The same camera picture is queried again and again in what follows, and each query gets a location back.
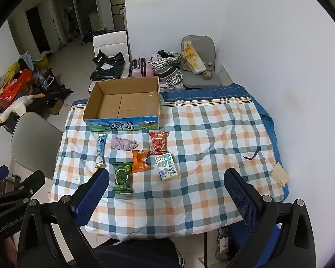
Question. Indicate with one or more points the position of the grey padded chair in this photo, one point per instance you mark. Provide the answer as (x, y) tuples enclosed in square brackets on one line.
[(201, 81)]

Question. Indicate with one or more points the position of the black plastic bag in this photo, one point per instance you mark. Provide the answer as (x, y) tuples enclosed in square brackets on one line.
[(109, 69)]

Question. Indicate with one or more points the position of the purple cloth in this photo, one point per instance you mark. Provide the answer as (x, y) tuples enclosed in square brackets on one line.
[(122, 143)]

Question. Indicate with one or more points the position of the long blue snack packet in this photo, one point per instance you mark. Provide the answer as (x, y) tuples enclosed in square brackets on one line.
[(101, 150)]

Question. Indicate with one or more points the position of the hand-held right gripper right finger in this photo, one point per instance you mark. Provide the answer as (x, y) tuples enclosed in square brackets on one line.
[(240, 198)]

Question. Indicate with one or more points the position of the beige paper napkin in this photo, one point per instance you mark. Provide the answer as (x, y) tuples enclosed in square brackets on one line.
[(280, 174)]

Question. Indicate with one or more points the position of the white padded chair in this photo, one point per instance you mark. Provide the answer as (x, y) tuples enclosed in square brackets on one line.
[(110, 40)]

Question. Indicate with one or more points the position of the yellow snack bag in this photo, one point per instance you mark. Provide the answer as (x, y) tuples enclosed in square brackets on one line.
[(194, 58)]

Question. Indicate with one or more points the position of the plaid blanket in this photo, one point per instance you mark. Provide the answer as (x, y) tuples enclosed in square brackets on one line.
[(201, 150)]

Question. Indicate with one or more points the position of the white goose plush toy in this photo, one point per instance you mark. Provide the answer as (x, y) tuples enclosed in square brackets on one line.
[(16, 107)]

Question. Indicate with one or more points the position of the yellow cloth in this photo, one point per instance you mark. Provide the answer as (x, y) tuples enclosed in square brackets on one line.
[(12, 68)]

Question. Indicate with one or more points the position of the red snack packet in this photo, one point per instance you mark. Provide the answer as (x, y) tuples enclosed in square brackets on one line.
[(158, 143)]

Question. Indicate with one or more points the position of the orange snack packet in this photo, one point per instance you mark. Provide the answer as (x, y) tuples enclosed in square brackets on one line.
[(140, 162)]

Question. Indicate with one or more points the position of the pink suitcase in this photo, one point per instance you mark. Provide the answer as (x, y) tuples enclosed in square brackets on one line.
[(143, 68)]

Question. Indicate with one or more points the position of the light blue cloth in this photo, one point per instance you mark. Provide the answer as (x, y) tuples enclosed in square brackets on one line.
[(26, 60)]

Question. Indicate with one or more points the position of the tape roll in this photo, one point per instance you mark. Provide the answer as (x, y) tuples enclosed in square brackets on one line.
[(206, 75)]

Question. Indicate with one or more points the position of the clear plastic bag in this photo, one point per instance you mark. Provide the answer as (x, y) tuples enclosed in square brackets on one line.
[(44, 79)]

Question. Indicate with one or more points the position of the glass sliding door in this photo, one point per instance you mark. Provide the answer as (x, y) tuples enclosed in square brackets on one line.
[(81, 8)]

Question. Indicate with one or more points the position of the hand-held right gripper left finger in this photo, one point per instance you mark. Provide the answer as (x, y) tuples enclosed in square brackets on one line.
[(91, 199)]

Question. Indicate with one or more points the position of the yellow storage bin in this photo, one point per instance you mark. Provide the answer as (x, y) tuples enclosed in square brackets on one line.
[(43, 61)]

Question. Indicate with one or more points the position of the red plastic bag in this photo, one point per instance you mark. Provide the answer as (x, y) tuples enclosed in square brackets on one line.
[(15, 85)]

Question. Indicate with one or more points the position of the person's left forearm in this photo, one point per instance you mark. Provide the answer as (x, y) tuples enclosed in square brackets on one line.
[(9, 249)]

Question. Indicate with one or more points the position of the white power strip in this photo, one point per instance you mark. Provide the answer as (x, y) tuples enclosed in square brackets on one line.
[(224, 243)]

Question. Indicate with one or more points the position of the white tissue pack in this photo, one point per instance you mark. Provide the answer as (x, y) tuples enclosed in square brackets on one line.
[(166, 168)]

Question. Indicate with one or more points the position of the patterned tote bag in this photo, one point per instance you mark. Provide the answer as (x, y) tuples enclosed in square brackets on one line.
[(167, 74)]

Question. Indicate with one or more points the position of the small brown cardboard box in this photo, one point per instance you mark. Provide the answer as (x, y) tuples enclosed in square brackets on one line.
[(55, 105)]

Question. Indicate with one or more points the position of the black floor bag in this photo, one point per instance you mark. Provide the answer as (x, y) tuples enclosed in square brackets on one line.
[(87, 36)]

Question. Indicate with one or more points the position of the beige board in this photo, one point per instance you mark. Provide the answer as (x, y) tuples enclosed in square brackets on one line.
[(224, 74)]

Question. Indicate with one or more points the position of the person's dark pants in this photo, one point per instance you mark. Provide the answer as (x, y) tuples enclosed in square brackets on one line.
[(136, 252)]

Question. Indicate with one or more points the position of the light grey plastic chair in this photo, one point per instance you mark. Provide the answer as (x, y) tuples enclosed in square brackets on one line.
[(33, 139)]

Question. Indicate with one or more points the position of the green snack packet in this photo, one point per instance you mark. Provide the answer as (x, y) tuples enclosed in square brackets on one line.
[(122, 177)]

